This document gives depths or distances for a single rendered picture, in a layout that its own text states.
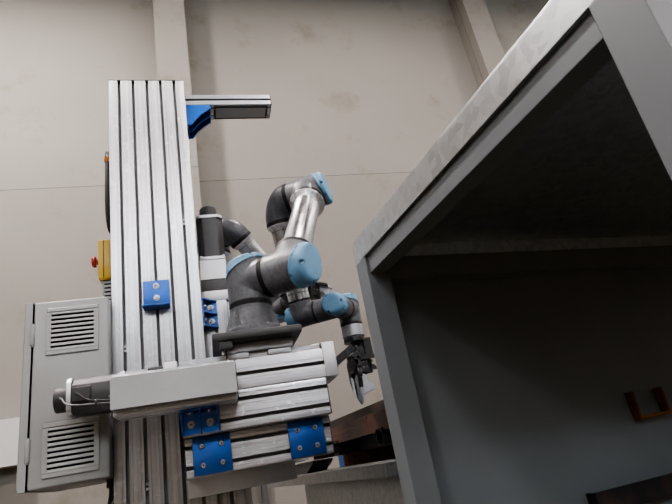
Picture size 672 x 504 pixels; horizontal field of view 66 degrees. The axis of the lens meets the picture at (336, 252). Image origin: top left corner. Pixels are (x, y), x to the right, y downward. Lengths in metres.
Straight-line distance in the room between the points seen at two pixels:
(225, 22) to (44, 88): 1.98
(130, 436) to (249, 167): 3.88
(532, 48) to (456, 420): 0.59
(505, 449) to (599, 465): 0.19
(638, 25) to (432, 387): 0.62
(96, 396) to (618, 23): 1.24
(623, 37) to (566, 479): 0.74
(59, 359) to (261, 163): 3.86
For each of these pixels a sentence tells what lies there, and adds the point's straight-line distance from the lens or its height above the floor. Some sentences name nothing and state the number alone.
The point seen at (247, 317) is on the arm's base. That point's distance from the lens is 1.37.
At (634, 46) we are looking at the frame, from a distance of 0.48.
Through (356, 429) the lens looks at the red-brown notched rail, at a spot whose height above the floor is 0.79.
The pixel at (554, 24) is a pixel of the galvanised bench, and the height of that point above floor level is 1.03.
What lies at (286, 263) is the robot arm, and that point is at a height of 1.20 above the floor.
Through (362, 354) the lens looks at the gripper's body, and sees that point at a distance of 1.75.
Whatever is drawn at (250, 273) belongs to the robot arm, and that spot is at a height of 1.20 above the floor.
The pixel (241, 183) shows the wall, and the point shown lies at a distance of 5.03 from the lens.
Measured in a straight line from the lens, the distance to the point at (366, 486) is 1.82.
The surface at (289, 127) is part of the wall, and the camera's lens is 5.45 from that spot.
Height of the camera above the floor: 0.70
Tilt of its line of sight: 22 degrees up
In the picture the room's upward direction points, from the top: 11 degrees counter-clockwise
